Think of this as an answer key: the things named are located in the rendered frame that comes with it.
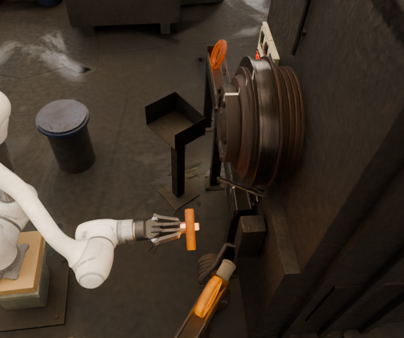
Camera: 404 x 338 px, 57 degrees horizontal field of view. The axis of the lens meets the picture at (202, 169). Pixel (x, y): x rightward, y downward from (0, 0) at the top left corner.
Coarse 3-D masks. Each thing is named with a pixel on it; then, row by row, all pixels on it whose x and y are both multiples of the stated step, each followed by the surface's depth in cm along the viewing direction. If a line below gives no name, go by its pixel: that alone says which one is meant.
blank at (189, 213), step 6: (186, 210) 140; (192, 210) 139; (186, 216) 136; (192, 216) 136; (186, 222) 135; (192, 222) 135; (186, 228) 134; (192, 228) 134; (186, 234) 134; (192, 234) 134; (192, 240) 134; (192, 246) 136
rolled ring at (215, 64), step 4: (220, 40) 238; (224, 40) 237; (216, 44) 243; (220, 44) 236; (224, 44) 233; (216, 48) 244; (224, 48) 232; (212, 52) 247; (216, 52) 246; (220, 52) 232; (224, 52) 232; (212, 56) 245; (216, 56) 246; (220, 56) 232; (224, 56) 233; (212, 60) 244; (216, 60) 236; (220, 60) 234; (212, 64) 241; (216, 64) 236; (220, 64) 236; (216, 68) 241
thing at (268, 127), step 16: (240, 64) 139; (256, 64) 123; (256, 80) 116; (272, 80) 118; (256, 96) 116; (272, 96) 115; (272, 112) 115; (272, 128) 115; (256, 144) 119; (272, 144) 117; (256, 160) 120; (272, 160) 120; (256, 176) 123
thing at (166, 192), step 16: (176, 96) 207; (160, 112) 209; (176, 112) 215; (192, 112) 202; (160, 128) 206; (176, 128) 206; (192, 128) 192; (176, 144) 192; (176, 160) 218; (176, 176) 230; (160, 192) 250; (176, 192) 244; (192, 192) 251; (176, 208) 243
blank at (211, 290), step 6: (216, 276) 139; (210, 282) 134; (216, 282) 134; (210, 288) 132; (216, 288) 135; (204, 294) 131; (210, 294) 131; (216, 294) 143; (204, 300) 131; (210, 300) 140; (198, 306) 132; (204, 306) 131; (210, 306) 143; (198, 312) 133; (204, 312) 133
